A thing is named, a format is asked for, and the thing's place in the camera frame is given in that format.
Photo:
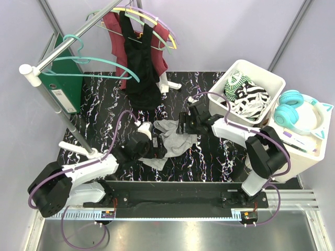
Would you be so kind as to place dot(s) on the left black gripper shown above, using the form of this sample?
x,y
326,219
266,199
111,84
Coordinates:
x,y
156,152

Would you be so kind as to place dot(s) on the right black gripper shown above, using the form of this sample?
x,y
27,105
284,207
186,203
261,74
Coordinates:
x,y
184,117

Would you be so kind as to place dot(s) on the grey tank top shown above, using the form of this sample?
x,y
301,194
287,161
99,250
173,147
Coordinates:
x,y
175,144

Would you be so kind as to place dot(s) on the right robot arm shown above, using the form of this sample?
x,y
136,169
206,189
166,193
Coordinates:
x,y
265,150

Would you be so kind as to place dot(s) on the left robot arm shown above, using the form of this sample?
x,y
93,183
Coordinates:
x,y
83,184

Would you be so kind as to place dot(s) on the black tank top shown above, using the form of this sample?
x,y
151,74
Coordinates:
x,y
143,94

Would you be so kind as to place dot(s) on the mint green hanger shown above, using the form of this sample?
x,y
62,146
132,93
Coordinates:
x,y
137,17

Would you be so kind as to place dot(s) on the maroon tank top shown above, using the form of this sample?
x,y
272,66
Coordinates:
x,y
112,22

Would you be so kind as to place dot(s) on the purple plastic hanger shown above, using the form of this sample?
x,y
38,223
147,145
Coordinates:
x,y
154,18

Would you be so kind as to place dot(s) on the yellow plastic hanger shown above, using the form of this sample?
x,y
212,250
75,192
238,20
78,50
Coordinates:
x,y
146,17

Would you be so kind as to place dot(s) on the black marble pattern mat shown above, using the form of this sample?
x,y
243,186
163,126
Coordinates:
x,y
106,118

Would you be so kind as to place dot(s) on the green striped garment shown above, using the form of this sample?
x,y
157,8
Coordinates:
x,y
233,83

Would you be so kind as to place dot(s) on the white plastic bin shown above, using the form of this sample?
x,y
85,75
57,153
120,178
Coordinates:
x,y
273,84

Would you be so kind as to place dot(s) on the black white striped garment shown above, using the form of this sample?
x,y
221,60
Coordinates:
x,y
250,102

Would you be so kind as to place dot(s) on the green marker pen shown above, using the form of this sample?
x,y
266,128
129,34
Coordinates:
x,y
295,144

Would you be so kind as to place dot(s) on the teal headphones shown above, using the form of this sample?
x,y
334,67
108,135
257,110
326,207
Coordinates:
x,y
285,114

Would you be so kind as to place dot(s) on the white storage box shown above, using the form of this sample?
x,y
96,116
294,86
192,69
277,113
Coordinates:
x,y
316,148

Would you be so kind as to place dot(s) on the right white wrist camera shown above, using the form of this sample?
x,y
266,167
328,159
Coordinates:
x,y
192,100

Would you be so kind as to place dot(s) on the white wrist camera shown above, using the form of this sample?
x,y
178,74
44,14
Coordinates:
x,y
145,128
192,100

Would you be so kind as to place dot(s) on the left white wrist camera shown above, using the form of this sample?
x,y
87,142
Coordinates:
x,y
145,128

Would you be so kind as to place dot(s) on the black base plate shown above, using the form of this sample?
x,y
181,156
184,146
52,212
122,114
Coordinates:
x,y
176,200

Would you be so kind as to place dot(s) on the green ring binder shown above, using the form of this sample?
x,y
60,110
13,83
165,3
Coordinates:
x,y
66,91

